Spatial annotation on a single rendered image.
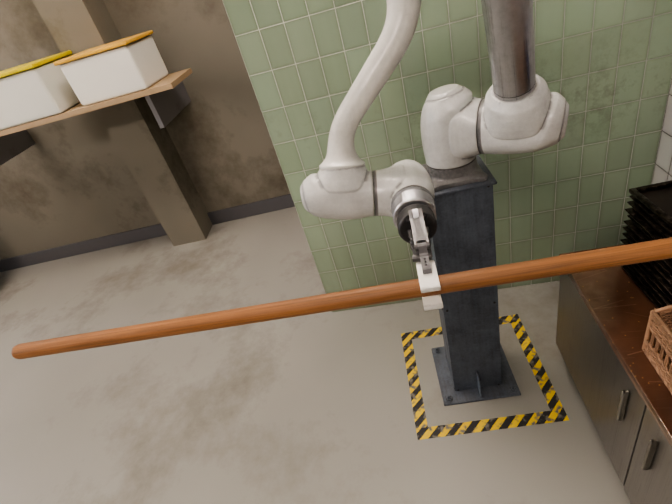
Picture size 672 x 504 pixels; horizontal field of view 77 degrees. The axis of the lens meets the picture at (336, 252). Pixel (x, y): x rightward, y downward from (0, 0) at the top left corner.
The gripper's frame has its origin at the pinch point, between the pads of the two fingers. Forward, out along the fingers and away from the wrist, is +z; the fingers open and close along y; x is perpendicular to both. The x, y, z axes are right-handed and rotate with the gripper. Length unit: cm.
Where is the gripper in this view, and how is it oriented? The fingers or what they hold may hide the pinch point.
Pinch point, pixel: (429, 285)
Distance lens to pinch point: 69.9
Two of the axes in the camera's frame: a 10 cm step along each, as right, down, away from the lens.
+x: -9.7, 1.7, 1.8
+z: -0.4, 5.9, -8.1
